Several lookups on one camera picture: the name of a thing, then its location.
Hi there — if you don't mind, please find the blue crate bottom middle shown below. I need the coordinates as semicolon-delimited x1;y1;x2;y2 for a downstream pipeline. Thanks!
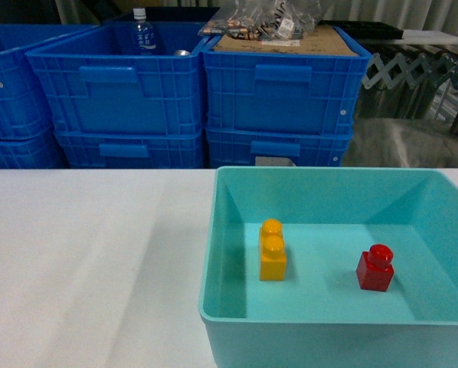
54;130;204;169

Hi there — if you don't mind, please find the blue crate top right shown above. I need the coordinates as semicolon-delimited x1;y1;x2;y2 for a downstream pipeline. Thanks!
202;27;371;135

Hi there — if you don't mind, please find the blue crate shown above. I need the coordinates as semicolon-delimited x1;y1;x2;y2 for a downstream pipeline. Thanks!
0;130;69;169
202;27;371;135
0;24;92;140
54;130;204;169
26;21;209;136
205;128;352;168

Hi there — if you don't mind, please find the black tray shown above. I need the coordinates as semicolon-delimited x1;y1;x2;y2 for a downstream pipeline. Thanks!
319;20;404;40

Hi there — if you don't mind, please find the white foam board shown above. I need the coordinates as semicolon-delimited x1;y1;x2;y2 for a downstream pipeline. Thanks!
393;29;458;44

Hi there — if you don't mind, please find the blue crate top left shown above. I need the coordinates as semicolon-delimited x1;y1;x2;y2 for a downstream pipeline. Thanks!
0;24;92;140

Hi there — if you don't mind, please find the blue crate bottom left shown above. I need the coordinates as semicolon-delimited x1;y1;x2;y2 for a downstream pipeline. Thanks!
0;130;69;169

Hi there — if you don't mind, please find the teal plastic box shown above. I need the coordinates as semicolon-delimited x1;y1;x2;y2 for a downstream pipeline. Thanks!
199;166;458;367

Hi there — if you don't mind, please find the grey expandable roller conveyor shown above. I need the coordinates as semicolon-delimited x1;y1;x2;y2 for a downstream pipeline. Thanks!
362;44;458;90

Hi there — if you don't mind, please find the clear bag of parts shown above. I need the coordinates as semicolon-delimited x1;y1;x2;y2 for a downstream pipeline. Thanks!
198;0;325;41

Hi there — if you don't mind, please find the blue crate bottom right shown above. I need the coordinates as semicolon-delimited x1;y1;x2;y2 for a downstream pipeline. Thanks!
205;128;352;168

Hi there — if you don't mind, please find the clear plastic water bottle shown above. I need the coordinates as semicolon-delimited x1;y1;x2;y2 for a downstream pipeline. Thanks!
131;8;157;56

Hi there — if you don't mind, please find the yellow toy block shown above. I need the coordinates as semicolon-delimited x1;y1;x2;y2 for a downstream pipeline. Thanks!
259;218;287;281

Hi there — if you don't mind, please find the red toy block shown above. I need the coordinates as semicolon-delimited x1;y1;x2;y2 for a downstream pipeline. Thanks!
355;244;394;292

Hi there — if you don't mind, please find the silver metal can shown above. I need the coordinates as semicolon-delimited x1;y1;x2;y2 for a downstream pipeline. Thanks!
174;49;191;57

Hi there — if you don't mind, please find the blue crate top middle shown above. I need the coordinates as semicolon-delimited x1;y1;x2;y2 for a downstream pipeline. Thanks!
26;21;209;136

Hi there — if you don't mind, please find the brown cardboard sheet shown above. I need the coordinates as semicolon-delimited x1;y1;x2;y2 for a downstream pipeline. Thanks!
213;26;358;57

